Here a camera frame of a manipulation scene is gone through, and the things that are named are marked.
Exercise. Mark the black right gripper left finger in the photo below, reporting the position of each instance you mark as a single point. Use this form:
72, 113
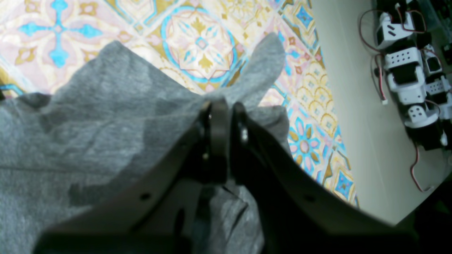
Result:
156, 214

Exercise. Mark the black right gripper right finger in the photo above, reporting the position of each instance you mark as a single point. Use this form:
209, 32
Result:
298, 216

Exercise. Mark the grey T-shirt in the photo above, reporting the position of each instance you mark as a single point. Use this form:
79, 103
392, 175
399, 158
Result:
115, 119

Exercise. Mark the colourful patterned tablecloth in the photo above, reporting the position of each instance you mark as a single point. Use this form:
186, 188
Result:
201, 44

